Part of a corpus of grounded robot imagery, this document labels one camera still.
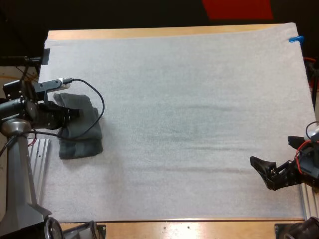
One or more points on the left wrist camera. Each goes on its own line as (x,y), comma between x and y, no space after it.
(51,84)

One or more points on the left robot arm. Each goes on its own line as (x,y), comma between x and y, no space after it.
(17,174)

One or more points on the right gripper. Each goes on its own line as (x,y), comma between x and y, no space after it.
(290,171)

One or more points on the grey-green towel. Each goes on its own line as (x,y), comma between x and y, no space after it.
(83,144)

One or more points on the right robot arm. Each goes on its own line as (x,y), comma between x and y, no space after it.
(304,229)

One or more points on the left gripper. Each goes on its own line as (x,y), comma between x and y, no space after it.
(53,115)

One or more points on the blue clip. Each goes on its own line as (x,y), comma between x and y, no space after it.
(296,38)

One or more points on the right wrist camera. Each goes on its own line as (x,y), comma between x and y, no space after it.
(314,134)

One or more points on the ribbed aluminium rail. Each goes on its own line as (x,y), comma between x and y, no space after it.
(310,201)
(38,161)

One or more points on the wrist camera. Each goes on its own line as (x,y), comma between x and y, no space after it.
(51,84)
(314,134)

